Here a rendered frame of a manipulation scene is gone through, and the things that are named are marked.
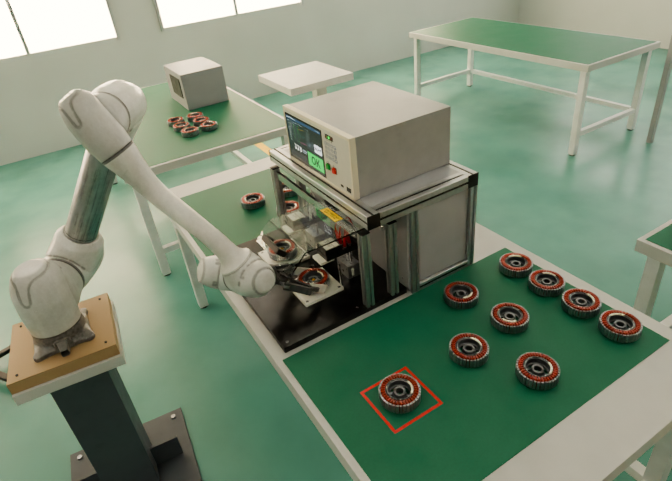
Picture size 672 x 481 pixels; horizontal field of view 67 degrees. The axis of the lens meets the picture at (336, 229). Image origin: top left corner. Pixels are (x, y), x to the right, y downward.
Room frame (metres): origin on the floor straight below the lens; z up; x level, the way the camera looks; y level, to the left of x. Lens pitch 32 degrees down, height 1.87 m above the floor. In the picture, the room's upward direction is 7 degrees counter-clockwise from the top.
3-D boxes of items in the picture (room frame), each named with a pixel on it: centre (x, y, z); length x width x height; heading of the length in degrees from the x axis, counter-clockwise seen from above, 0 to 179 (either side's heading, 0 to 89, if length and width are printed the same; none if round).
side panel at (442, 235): (1.42, -0.35, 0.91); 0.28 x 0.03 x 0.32; 118
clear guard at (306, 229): (1.35, 0.06, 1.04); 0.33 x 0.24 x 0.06; 118
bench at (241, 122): (3.70, 1.10, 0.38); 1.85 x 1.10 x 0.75; 28
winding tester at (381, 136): (1.66, -0.14, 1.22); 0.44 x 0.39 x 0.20; 28
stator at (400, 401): (0.92, -0.12, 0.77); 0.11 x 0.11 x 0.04
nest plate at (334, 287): (1.41, 0.10, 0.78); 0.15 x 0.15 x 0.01; 28
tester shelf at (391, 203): (1.67, -0.13, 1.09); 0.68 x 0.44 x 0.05; 28
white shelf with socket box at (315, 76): (2.59, 0.07, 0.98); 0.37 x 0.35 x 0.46; 28
